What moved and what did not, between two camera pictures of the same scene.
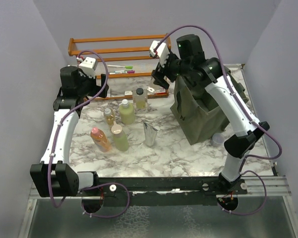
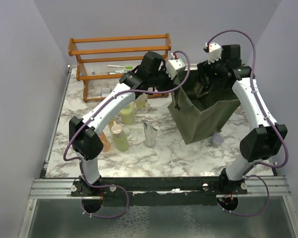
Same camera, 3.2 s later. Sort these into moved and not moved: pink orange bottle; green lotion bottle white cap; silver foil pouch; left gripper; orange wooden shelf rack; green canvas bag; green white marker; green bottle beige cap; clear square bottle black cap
Moved: green canvas bag; left gripper; clear square bottle black cap
Not moved: pink orange bottle; green white marker; silver foil pouch; green bottle beige cap; orange wooden shelf rack; green lotion bottle white cap
